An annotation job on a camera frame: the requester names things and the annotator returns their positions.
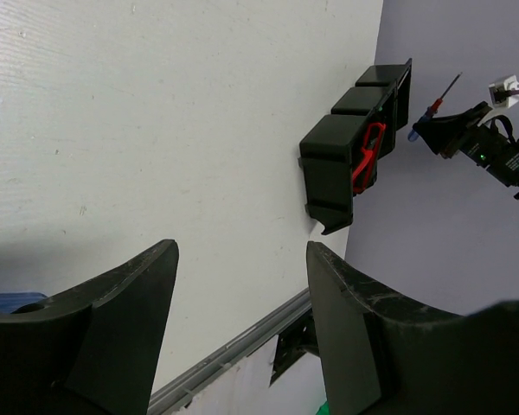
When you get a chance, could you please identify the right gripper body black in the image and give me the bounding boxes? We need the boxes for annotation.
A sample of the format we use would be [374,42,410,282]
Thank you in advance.
[454,115,519,173]

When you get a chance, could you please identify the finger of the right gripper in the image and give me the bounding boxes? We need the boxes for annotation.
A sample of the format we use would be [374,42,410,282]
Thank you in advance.
[414,101,491,156]

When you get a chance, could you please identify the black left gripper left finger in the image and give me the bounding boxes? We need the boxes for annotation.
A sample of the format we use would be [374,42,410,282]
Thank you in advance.
[0,239,179,414]

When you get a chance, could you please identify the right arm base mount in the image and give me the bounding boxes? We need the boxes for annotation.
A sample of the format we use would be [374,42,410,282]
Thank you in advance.
[270,310,319,385]

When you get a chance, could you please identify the aluminium frame rail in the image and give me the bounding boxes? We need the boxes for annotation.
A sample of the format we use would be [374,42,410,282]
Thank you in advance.
[148,289,311,414]

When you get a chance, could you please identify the black divided container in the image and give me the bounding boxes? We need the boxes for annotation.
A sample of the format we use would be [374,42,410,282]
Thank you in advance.
[298,59,413,235]

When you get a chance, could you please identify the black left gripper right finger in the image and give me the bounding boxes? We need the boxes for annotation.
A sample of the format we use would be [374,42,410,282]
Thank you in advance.
[306,242,519,414]

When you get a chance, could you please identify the blue handle screwdriver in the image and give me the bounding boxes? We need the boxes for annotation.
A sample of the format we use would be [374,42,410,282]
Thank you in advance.
[0,292,47,314]
[407,72,463,142]

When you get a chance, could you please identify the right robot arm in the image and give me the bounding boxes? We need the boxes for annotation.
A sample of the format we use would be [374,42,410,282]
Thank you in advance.
[306,104,519,414]

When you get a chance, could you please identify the red black utility knife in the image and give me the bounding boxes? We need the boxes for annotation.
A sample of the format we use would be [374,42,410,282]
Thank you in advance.
[352,122,387,195]

